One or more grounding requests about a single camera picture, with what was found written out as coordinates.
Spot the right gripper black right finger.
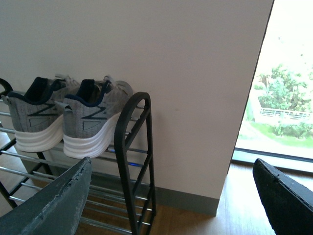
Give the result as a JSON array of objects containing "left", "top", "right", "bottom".
[{"left": 253, "top": 159, "right": 313, "bottom": 235}]

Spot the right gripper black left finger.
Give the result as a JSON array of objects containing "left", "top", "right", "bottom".
[{"left": 0, "top": 157, "right": 92, "bottom": 235}]

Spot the grey sneaker one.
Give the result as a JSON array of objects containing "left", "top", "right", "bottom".
[
  {"left": 1, "top": 74, "right": 80, "bottom": 152},
  {"left": 56, "top": 76, "right": 134, "bottom": 159}
]

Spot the black metal shoe rack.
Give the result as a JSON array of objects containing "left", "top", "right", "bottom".
[{"left": 0, "top": 80, "right": 157, "bottom": 235}]

